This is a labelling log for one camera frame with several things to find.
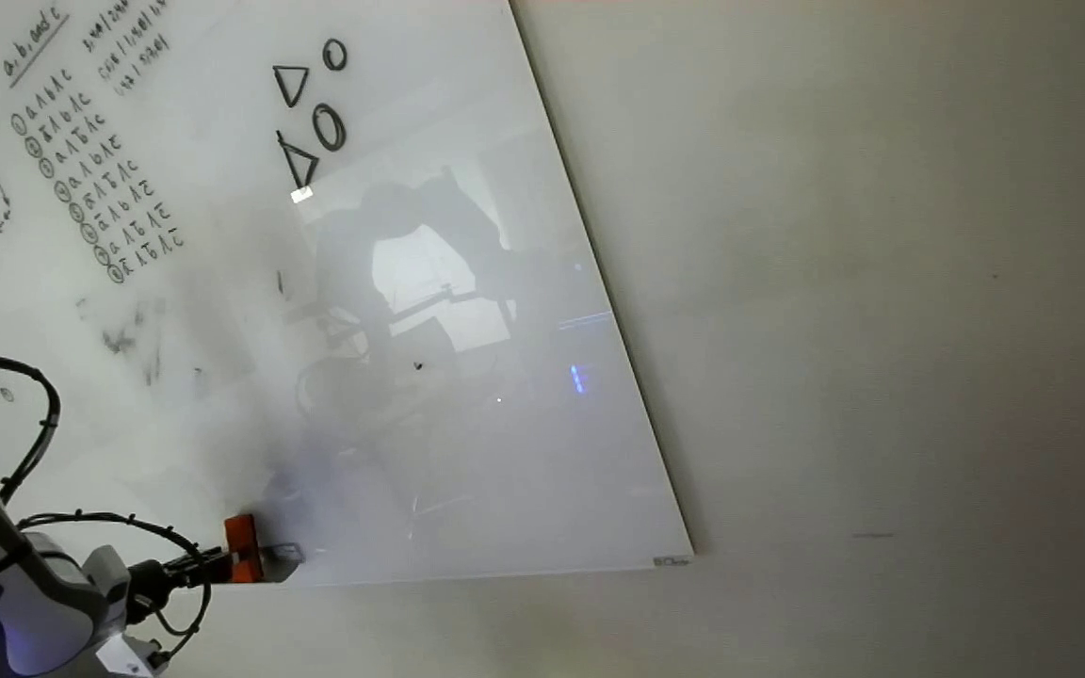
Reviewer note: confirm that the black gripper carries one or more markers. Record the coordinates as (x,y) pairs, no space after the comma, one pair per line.
(154,584)

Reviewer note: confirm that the orange whiteboard eraser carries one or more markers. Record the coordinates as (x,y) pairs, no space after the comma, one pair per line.
(244,548)

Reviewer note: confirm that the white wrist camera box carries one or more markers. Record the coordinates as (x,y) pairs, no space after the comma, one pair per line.
(130,656)

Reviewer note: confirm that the white wall whiteboard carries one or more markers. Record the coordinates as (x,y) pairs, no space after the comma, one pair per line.
(442,379)

